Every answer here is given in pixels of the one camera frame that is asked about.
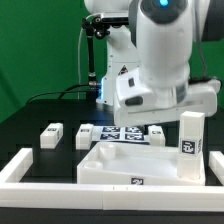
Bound silver camera on mount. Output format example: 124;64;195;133
100;12;129;25

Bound black cable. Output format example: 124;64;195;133
25;83;101;106

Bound fiducial marker sheet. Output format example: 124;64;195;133
92;126;149;144

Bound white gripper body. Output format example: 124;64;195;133
114;69;221;127

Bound white U-shaped fence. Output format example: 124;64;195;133
0;148;224;212

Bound white desk top tray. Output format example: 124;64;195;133
77;142;205;186

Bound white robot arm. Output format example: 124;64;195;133
84;0;224;126

